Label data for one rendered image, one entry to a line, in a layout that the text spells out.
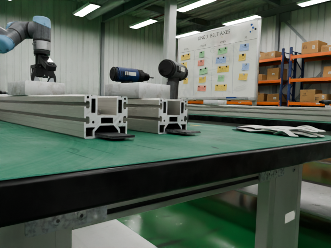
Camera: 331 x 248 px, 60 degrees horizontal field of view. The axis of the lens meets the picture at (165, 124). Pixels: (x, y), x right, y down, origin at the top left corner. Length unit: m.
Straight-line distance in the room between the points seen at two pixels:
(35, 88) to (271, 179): 0.66
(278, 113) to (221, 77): 2.05
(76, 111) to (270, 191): 0.49
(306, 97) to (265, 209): 10.19
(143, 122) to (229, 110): 1.64
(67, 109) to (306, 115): 1.63
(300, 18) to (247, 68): 8.83
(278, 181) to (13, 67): 12.22
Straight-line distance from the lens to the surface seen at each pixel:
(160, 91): 0.77
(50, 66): 1.35
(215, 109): 2.40
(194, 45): 4.51
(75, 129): 0.60
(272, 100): 11.45
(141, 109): 0.72
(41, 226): 0.41
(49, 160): 0.36
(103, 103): 0.64
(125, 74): 1.17
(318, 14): 12.29
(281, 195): 0.80
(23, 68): 12.70
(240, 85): 3.84
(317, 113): 1.98
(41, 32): 1.45
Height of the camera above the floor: 0.85
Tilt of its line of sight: 4 degrees down
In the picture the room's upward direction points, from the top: 2 degrees clockwise
